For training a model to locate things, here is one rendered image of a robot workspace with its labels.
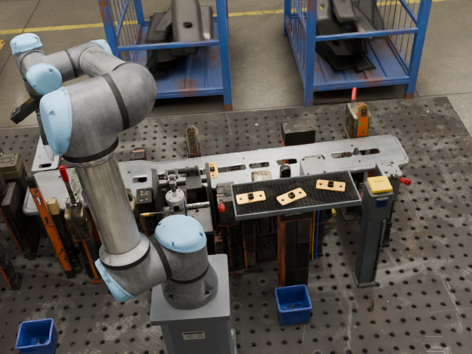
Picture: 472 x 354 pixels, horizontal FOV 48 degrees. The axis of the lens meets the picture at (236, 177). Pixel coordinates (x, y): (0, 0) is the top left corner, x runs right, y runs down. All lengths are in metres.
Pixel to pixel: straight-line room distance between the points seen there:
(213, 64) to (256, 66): 0.43
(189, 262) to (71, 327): 0.77
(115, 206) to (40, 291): 1.01
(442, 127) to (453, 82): 1.75
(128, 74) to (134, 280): 0.47
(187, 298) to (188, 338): 0.15
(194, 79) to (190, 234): 2.87
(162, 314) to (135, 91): 0.62
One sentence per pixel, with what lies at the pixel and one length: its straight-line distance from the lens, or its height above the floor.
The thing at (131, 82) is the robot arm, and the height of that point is 1.73.
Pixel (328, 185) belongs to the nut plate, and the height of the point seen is 1.17.
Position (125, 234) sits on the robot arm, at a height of 1.41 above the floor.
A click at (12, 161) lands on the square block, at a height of 1.06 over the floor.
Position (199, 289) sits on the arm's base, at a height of 1.16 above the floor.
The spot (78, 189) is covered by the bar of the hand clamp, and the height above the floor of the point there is 1.07.
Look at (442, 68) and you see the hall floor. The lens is 4.61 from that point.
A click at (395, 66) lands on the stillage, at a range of 4.24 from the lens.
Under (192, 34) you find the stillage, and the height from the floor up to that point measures 0.50.
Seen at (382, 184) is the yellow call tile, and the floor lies 1.16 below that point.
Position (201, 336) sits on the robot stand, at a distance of 1.50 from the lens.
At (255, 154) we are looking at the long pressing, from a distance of 1.99.
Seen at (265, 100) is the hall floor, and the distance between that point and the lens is 4.08.
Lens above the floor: 2.27
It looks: 42 degrees down
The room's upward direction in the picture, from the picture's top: 4 degrees counter-clockwise
